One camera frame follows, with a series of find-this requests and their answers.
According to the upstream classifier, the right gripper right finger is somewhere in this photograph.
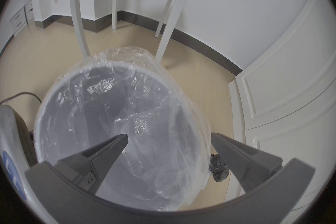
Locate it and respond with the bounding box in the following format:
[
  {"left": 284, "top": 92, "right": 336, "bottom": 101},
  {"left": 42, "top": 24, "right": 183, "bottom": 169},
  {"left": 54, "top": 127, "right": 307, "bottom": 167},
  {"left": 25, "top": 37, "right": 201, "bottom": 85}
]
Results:
[{"left": 211, "top": 132, "right": 283, "bottom": 195}]

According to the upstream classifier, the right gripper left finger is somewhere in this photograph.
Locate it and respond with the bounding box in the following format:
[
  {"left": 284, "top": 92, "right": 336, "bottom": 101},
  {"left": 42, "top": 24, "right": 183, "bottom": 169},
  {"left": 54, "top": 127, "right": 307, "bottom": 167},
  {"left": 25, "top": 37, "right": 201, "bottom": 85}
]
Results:
[{"left": 56, "top": 133, "right": 129, "bottom": 196}]

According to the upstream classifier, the black plastic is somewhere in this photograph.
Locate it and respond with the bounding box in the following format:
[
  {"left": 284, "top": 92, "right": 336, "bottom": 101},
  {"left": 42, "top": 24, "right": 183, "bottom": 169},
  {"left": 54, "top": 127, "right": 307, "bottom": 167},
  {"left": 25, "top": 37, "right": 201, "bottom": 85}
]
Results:
[{"left": 209, "top": 154, "right": 231, "bottom": 182}]

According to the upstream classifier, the clear plastic bag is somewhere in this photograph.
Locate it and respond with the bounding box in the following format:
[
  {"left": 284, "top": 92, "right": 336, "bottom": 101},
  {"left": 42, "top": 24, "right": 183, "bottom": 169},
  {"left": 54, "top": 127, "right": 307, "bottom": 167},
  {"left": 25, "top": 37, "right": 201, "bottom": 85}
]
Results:
[{"left": 34, "top": 46, "right": 212, "bottom": 211}]

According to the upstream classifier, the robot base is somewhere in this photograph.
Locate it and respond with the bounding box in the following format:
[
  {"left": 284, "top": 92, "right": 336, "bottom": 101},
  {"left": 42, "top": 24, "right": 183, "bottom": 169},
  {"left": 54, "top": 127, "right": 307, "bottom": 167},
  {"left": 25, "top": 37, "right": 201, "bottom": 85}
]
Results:
[{"left": 0, "top": 105, "right": 40, "bottom": 200}]

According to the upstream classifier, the white trash bin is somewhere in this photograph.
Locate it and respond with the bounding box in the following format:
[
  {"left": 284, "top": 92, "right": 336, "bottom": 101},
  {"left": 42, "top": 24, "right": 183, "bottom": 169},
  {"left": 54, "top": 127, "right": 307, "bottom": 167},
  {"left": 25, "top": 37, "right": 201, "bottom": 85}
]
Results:
[{"left": 34, "top": 60, "right": 200, "bottom": 211}]

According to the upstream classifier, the white wardrobe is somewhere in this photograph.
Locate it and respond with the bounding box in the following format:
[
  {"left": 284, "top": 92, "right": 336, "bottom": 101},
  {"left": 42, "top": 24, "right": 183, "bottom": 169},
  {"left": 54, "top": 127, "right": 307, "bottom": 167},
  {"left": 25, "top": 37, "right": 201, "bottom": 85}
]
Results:
[{"left": 228, "top": 0, "right": 336, "bottom": 215}]

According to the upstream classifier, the white chest of drawers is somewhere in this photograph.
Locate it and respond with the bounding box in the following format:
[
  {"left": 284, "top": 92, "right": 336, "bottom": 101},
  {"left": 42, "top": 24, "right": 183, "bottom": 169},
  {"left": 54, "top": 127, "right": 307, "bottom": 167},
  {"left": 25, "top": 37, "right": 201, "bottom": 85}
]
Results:
[{"left": 10, "top": 0, "right": 34, "bottom": 37}]

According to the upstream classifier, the black cable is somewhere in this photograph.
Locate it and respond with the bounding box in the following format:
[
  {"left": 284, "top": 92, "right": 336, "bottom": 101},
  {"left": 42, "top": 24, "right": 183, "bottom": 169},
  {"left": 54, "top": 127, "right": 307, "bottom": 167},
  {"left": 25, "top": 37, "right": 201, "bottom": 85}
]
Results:
[{"left": 0, "top": 91, "right": 43, "bottom": 106}]

